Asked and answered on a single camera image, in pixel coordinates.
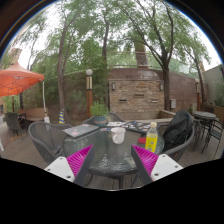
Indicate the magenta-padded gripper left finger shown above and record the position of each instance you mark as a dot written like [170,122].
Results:
[78,160]

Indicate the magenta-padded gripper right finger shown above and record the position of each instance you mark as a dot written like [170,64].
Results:
[146,160]

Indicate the clear bottle with yellow label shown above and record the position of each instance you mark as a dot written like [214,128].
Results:
[151,140]

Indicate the grey laptop with stickers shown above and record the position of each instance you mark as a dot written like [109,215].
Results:
[80,130]

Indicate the black laptop with stickers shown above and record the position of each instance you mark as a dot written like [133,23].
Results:
[138,126]

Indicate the grey mesh patio chair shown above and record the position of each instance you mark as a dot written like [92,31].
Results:
[46,136]
[181,150]
[115,117]

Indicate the white mug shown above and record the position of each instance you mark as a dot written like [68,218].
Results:
[118,136]

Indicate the black backpack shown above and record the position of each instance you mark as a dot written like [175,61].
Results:
[178,130]

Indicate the yellow and blue striped cone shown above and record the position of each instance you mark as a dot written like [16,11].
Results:
[61,117]

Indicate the white paper sheet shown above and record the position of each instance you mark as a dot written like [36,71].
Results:
[116,124]

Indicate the green plant in blue pot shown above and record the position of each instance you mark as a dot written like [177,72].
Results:
[99,111]

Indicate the dark round patio table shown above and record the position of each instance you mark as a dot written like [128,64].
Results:
[204,115]

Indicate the dark metal patio chair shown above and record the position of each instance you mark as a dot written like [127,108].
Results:
[215,133]

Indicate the orange patio umbrella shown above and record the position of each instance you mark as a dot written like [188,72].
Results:
[18,80]

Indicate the globe-topped lamp post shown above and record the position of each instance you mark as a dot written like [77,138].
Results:
[89,93]

